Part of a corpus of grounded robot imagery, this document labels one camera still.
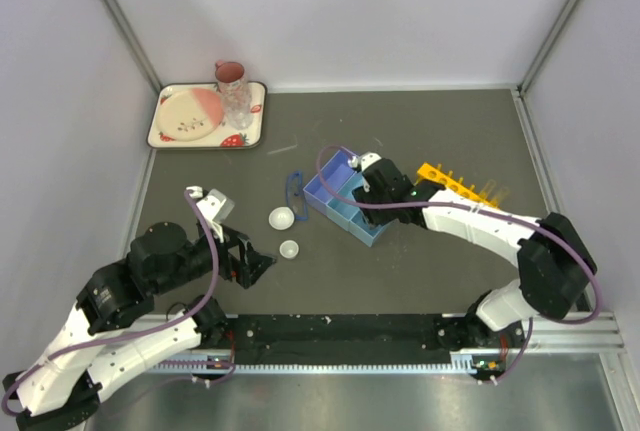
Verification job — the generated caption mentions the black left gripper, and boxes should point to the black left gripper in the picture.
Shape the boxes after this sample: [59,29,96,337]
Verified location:
[154,219,277,296]

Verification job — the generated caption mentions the small white round cap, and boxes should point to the small white round cap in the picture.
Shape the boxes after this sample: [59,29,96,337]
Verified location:
[279,240,300,260]

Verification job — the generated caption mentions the blue divided storage bin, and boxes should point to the blue divided storage bin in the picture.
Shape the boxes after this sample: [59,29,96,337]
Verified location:
[302,150,389,248]

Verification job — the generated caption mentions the white round lid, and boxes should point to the white round lid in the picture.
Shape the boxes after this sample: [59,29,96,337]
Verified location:
[268,206,296,231]

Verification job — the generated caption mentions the yellow test tube rack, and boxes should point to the yellow test tube rack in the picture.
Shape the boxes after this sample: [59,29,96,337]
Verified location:
[416,162,501,207]

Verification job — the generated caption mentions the blue safety glasses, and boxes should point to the blue safety glasses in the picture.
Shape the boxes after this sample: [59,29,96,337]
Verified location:
[285,171,309,221]

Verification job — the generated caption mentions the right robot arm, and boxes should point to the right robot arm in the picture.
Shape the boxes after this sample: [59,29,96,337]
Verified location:
[348,153,597,347]

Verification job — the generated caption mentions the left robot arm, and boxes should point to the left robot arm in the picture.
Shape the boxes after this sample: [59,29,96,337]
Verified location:
[3,222,277,430]

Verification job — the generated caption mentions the thin glass stirring rod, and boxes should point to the thin glass stirring rod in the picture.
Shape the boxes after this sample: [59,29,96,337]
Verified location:
[267,144,298,156]

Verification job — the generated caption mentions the strawberry pattern tray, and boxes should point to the strawberry pattern tray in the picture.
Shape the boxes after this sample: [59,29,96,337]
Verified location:
[147,82,267,149]

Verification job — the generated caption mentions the clear plastic bottle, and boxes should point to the clear plastic bottle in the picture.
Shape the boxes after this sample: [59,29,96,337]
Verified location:
[218,77,253,130]

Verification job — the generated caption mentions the pink cream plate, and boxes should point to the pink cream plate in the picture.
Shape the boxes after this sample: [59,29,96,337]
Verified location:
[156,88,224,142]

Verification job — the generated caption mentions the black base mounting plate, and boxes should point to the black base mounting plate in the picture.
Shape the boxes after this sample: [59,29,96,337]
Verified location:
[229,314,524,366]

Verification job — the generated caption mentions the pink mug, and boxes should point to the pink mug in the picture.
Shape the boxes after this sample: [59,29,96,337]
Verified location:
[215,60,247,96]

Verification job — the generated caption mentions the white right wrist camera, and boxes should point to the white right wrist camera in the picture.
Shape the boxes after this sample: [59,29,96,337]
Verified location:
[347,152,382,192]

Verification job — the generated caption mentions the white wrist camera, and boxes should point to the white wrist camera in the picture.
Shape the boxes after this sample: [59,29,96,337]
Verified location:
[347,152,382,192]
[185,186,235,243]

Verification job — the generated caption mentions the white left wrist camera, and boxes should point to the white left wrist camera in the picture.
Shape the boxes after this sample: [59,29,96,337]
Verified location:
[185,186,235,243]

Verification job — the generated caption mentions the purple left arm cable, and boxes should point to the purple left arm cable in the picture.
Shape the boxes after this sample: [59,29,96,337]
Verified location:
[0,188,236,415]

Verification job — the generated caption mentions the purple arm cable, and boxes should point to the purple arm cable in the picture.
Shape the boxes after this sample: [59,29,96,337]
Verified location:
[0,188,236,415]
[316,144,601,386]

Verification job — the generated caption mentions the white slotted cable duct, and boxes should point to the white slotted cable duct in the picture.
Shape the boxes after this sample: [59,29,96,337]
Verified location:
[99,348,501,377]

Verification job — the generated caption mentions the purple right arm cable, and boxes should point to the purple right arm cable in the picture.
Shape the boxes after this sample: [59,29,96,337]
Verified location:
[316,144,601,386]

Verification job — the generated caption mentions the aluminium frame rail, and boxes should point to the aluminium frame rail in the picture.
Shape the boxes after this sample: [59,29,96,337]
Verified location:
[527,311,624,354]

